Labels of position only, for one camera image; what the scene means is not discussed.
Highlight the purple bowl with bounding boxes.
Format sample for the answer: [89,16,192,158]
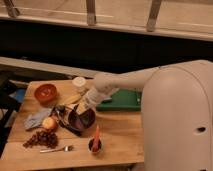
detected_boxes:
[68,109,96,132]

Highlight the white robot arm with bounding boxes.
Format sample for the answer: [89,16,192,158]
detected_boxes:
[77,67,158,114]

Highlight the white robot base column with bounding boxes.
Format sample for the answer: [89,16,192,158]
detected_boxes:
[142,60,213,171]

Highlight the orange-red bowl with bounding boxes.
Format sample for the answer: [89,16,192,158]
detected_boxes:
[34,84,57,104]

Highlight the white lidded jar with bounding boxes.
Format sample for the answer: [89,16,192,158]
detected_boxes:
[72,77,86,94]

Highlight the yellow banana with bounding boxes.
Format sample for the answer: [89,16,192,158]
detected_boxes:
[59,94,81,105]

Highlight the dark cup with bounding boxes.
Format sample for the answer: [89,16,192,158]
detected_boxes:
[88,138,103,155]

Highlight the yellow-red apple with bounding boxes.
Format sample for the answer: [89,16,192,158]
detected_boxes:
[42,117,58,131]

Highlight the orange carrot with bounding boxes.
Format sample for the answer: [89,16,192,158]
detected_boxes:
[92,125,100,152]

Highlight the green plastic tray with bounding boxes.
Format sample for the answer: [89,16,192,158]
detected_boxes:
[96,89,141,111]

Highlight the bunch of dark grapes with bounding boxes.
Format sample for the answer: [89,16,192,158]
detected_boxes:
[23,131,58,149]

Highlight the grey cloth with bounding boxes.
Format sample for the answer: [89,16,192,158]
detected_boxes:
[24,108,52,130]

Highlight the black handled tool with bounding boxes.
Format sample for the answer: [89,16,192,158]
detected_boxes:
[52,106,81,136]

